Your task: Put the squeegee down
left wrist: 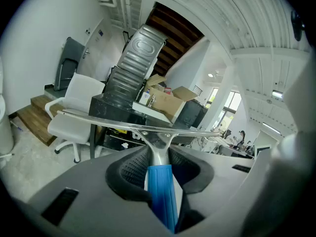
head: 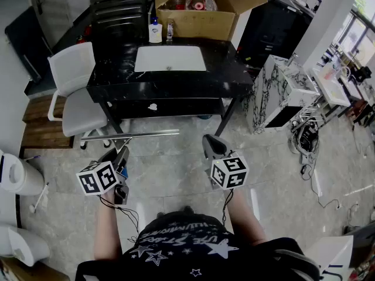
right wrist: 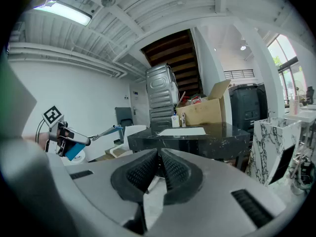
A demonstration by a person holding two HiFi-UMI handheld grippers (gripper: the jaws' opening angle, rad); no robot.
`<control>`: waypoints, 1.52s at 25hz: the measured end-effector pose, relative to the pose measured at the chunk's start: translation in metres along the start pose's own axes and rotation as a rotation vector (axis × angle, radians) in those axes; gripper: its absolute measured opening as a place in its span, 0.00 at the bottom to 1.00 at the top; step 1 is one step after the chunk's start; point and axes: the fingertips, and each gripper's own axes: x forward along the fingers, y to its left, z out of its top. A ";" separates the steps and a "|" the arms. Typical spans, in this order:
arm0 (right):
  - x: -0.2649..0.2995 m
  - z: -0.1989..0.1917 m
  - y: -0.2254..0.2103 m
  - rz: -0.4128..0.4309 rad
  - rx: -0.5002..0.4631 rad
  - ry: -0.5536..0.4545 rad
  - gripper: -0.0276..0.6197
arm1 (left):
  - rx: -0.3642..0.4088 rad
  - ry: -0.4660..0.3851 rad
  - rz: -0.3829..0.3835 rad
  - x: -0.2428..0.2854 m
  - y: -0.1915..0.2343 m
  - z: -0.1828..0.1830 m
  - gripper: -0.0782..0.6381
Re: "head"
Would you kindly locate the black marble table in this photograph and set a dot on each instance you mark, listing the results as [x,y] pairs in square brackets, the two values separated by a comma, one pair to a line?
[175,83]

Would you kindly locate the person's left forearm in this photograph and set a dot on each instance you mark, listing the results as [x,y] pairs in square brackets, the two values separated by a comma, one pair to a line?
[107,227]

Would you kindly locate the metal squeegee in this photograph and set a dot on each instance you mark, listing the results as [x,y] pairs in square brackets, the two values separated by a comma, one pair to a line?
[137,135]

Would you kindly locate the open cardboard box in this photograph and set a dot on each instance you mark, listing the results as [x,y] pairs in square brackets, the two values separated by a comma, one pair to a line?
[202,22]

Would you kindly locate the dark door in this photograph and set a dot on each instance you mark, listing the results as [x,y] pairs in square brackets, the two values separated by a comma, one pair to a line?
[26,45]

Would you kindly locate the white toilet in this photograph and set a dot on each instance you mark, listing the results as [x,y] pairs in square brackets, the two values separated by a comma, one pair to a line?
[20,174]

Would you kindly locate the white sink basin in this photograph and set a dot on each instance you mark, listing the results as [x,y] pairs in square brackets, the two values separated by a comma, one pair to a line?
[170,58]

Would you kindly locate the wooden slat platform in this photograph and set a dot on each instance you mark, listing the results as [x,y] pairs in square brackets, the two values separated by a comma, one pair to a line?
[41,127]

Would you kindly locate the white box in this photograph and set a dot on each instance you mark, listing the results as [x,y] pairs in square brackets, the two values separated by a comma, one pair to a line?
[334,256]

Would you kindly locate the red fire extinguisher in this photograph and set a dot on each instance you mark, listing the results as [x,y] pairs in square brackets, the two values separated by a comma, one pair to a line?
[81,39]

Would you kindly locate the white marble-pattern cabinet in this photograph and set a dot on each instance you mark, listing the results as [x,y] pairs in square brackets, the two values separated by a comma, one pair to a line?
[278,98]

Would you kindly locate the white soap pump bottle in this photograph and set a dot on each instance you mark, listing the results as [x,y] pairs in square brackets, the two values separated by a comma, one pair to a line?
[155,32]

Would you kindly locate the person's right forearm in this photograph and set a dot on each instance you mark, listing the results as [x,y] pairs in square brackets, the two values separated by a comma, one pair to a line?
[244,215]

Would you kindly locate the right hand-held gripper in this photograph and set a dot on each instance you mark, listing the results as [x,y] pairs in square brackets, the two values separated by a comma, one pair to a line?
[230,173]

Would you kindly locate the white toilet brush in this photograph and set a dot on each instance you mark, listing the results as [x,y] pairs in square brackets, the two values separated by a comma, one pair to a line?
[39,196]

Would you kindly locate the white ceramic fixture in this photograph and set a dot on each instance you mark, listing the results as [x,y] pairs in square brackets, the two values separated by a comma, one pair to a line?
[20,244]

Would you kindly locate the black ribbed cabinet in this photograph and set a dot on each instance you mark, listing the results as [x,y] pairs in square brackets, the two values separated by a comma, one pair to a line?
[120,10]

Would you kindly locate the chrome faucet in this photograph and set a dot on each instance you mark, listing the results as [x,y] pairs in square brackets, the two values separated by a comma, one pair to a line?
[169,32]

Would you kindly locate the black star-print shirt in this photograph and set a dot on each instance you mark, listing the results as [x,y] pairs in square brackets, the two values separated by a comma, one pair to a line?
[199,250]

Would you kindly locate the red-capped bottle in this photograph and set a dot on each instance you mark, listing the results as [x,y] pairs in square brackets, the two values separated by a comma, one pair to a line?
[197,3]

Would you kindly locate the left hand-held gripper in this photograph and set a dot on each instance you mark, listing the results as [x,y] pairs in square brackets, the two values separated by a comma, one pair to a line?
[96,178]

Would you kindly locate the white office chair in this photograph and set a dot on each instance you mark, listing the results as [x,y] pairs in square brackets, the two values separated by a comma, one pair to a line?
[79,110]

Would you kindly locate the black counter unit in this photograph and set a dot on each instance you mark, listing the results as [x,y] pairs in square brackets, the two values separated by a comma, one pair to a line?
[272,31]

